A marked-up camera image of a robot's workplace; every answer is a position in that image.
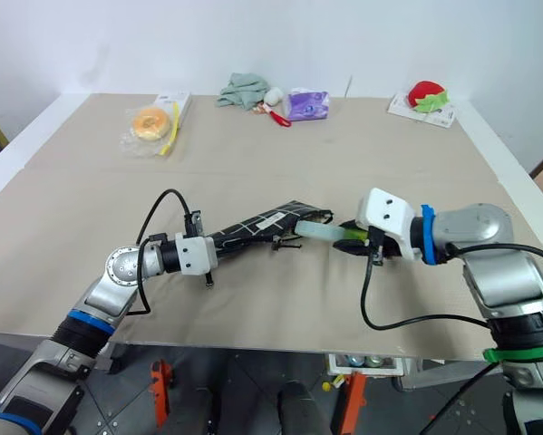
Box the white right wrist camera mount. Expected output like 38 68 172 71
354 187 424 262

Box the green highlighter with clear cap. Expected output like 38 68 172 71
296 220 372 244

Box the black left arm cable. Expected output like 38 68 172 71
116 188 204 316

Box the orange clamp stand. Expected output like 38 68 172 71
149 359 175 430
341 369 367 435

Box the pale green cloth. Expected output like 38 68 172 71
215 72 271 111

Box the beige table mat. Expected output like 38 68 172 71
0 92 543 363

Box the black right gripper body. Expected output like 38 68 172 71
366 226 412 263

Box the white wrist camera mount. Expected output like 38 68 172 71
175 233 218 277
354 187 424 262

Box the white card right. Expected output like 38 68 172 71
387 92 459 129

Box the orange bagel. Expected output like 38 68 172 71
131 104 171 140

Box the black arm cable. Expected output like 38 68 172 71
360 228 543 332
116 188 204 316

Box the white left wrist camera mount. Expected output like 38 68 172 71
175 233 218 277

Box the white crate with cans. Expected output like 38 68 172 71
327 353 406 380

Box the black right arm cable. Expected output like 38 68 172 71
360 228 543 332

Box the black white grid pouch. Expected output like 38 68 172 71
206 198 336 268

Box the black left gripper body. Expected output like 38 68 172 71
208 236 230 270

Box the red plush fruit toy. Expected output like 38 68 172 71
408 80 450 113

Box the red handled small tool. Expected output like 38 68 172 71
257 102 294 129

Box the white flat carton box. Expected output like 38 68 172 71
155 89 193 123

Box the purple tissue pack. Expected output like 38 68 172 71
283 89 330 122

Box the clear plastic zip bag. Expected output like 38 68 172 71
119 100 182 160

